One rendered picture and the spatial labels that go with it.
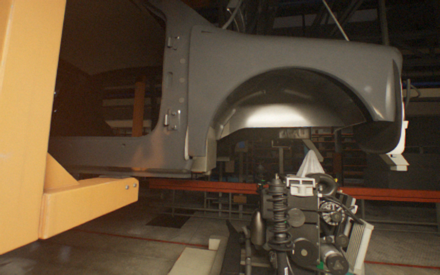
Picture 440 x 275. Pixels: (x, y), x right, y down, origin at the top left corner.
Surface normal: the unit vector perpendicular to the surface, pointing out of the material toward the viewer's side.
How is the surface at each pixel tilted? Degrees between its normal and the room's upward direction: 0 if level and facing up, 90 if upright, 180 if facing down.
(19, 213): 90
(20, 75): 90
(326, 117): 90
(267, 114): 90
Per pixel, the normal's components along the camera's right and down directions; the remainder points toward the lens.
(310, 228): -0.16, -0.10
